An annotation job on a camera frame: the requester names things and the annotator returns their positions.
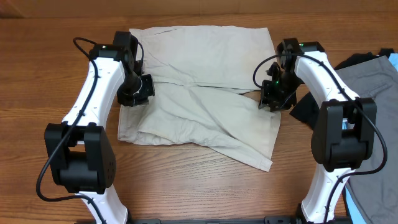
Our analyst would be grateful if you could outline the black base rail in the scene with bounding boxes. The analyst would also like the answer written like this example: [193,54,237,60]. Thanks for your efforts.
[128,216,305,224]

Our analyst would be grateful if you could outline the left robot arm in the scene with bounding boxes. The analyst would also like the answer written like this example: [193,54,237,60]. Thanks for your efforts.
[36,31,155,223]

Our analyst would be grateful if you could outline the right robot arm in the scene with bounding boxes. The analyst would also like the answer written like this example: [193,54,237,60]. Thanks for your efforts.
[259,38,376,223]

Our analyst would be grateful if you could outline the black garment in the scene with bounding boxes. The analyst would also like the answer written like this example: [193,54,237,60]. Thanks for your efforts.
[290,49,395,129]

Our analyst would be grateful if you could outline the beige shorts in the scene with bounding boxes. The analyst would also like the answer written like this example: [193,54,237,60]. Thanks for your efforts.
[118,26,281,171]

